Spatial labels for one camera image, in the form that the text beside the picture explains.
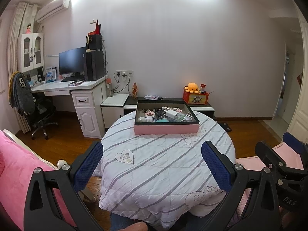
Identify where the white travel plug adapter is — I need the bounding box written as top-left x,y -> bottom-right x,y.
182,114 -> 193,122

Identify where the white usb charger cube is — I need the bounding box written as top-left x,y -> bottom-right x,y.
165,109 -> 178,119

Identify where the pink white cat brick figure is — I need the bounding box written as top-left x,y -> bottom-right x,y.
173,107 -> 183,113

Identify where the teal heart plastic case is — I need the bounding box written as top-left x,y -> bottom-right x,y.
155,118 -> 169,123

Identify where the black remote control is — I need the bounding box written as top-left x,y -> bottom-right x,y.
155,110 -> 166,121

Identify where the white rabbit night light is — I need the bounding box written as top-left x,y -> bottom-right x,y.
137,116 -> 155,123

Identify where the pink donut brick model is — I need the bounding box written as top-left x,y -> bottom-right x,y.
144,110 -> 155,117

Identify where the pink quilt right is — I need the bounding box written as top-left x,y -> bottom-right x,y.
236,141 -> 307,230

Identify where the black bathroom scale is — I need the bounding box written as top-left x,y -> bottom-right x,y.
218,122 -> 232,132

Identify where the white striped quilted tablecloth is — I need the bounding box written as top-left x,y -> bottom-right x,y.
93,113 -> 235,230

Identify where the red cartoon storage box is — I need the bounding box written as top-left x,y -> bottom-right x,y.
183,90 -> 209,105

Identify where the black office chair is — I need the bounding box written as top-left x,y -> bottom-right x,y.
26,94 -> 59,140

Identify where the orange octopus plush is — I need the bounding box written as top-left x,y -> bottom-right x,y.
184,82 -> 199,94

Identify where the pink and black storage box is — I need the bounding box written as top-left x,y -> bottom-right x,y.
134,99 -> 200,135

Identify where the white desk with drawers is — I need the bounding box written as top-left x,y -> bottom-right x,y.
32,75 -> 108,138

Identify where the black white low tv cabinet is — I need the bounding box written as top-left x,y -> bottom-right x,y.
101,93 -> 215,128

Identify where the orange cap water bottle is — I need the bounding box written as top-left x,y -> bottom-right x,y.
106,78 -> 113,97

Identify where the small orange figurine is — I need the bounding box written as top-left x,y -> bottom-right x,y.
132,83 -> 138,100

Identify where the black computer monitor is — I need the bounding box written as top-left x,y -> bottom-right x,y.
59,46 -> 86,75

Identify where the black computer tower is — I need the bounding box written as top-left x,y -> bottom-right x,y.
84,51 -> 105,81

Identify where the white glass door cabinet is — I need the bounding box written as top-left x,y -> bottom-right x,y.
17,33 -> 44,73

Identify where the black speaker on tower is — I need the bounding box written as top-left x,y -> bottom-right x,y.
86,34 -> 103,51

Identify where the pink doll on cabinet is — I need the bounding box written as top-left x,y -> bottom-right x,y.
26,23 -> 31,34

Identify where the red paper bag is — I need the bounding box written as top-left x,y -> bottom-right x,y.
88,19 -> 101,36

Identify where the white air conditioner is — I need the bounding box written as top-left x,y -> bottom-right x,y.
35,0 -> 71,23

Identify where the wall power outlet strip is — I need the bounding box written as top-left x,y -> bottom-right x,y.
116,70 -> 134,77

